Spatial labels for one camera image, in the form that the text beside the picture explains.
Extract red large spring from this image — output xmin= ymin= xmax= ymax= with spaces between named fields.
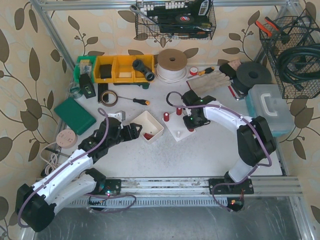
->
xmin=176 ymin=107 xmax=183 ymax=116

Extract white spring tray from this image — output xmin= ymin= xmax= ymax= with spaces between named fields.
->
xmin=131 ymin=110 xmax=164 ymax=144

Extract orange black screwdriver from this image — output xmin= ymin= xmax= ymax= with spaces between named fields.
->
xmin=118 ymin=96 xmax=150 ymax=106

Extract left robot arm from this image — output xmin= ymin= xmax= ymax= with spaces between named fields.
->
xmin=15 ymin=117 xmax=143 ymax=232

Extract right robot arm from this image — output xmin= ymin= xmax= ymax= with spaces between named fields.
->
xmin=181 ymin=90 xmax=277 ymax=184

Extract beige work glove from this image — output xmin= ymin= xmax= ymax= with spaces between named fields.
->
xmin=186 ymin=70 xmax=231 ymax=97

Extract brown tape roll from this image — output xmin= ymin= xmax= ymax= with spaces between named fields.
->
xmin=100 ymin=90 xmax=118 ymax=107

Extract small yellow black screwdriver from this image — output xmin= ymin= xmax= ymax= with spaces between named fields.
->
xmin=187 ymin=66 xmax=215 ymax=79

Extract green foam pad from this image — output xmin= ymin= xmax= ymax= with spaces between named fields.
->
xmin=54 ymin=97 xmax=97 ymax=136

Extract black brush with sponge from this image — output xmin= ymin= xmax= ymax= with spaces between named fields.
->
xmin=219 ymin=59 xmax=242 ymax=79

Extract grey pipe fitting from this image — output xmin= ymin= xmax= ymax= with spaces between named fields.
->
xmin=132 ymin=59 xmax=155 ymax=82

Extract round sanding disc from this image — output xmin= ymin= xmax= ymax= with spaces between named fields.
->
xmin=56 ymin=128 xmax=78 ymax=149

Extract black battery charger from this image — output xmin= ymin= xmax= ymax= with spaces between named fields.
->
xmin=79 ymin=73 xmax=96 ymax=99

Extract black box in bin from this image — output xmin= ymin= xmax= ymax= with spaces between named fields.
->
xmin=99 ymin=64 xmax=112 ymax=79

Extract yellow storage bins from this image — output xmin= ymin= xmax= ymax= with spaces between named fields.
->
xmin=93 ymin=54 xmax=155 ymax=84

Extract glass jar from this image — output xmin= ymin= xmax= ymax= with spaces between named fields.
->
xmin=68 ymin=84 xmax=83 ymax=99

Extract black foam disc spool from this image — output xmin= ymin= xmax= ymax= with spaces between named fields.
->
xmin=233 ymin=61 xmax=272 ymax=94

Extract teal clear toolbox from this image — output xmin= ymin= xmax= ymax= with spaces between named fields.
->
xmin=245 ymin=84 xmax=295 ymax=137

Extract green storage bin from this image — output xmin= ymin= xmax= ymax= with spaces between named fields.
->
xmin=73 ymin=56 xmax=97 ymax=83

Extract white four-peg base plate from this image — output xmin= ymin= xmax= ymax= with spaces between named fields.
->
xmin=162 ymin=112 xmax=196 ymax=142

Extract white cable spool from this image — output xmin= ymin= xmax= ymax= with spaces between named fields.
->
xmin=156 ymin=48 xmax=188 ymax=84

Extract white cord bundle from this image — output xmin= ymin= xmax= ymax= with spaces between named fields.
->
xmin=39 ymin=142 xmax=63 ymax=178

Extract aluminium rail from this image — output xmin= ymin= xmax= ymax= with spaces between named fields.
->
xmin=106 ymin=176 xmax=303 ymax=197

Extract wire basket with tools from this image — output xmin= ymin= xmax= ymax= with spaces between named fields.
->
xmin=129 ymin=0 xmax=216 ymax=42

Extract black hose coil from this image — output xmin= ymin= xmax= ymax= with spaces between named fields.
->
xmin=276 ymin=43 xmax=320 ymax=86

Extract orange handled pliers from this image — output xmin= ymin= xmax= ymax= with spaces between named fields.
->
xmin=254 ymin=16 xmax=280 ymax=38

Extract wire basket with hoses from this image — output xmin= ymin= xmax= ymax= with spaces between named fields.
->
xmin=259 ymin=15 xmax=320 ymax=99

